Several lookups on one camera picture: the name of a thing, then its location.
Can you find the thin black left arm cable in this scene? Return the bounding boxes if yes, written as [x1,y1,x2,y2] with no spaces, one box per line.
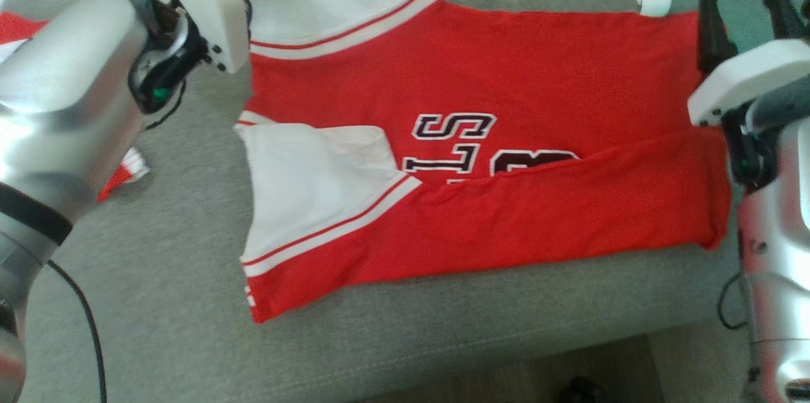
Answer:
[46,261,108,403]

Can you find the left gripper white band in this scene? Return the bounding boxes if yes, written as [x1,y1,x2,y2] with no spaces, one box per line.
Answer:
[130,0,265,114]

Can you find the grey sofa seat cushion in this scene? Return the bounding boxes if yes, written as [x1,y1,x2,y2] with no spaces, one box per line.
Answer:
[0,0,810,403]

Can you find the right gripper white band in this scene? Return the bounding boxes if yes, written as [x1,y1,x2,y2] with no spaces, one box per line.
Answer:
[688,0,810,189]

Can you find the red jersey with white sleeves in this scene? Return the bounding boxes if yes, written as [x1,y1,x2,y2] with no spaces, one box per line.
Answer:
[233,0,733,325]

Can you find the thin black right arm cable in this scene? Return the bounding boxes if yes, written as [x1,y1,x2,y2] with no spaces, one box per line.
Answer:
[717,270,752,331]

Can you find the red shorts with white stripe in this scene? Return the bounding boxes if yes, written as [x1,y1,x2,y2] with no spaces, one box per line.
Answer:
[0,11,151,202]

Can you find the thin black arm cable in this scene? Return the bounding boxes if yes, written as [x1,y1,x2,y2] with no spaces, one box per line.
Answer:
[46,261,108,403]
[717,270,752,331]

